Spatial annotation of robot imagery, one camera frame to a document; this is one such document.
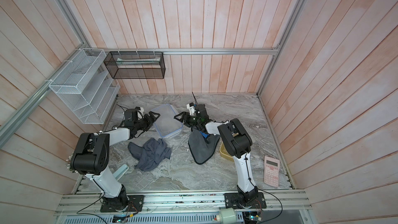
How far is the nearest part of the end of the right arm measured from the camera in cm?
81

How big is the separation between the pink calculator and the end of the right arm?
406mm

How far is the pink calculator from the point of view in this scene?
813 millimetres
